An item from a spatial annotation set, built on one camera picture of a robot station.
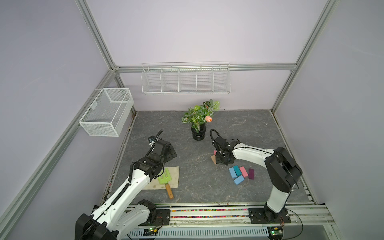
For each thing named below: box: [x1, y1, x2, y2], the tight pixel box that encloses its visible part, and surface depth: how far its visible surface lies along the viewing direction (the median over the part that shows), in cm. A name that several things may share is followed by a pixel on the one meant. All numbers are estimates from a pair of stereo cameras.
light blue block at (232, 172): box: [228, 167, 238, 179], surface depth 89 cm
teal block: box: [233, 165, 242, 177], surface depth 90 cm
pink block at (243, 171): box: [239, 166, 249, 178], surface depth 90 cm
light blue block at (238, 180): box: [233, 175, 245, 185], surface depth 87 cm
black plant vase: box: [191, 122, 207, 141], surface depth 103 cm
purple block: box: [248, 168, 255, 180], surface depth 88 cm
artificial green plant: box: [181, 99, 221, 133], surface depth 85 cm
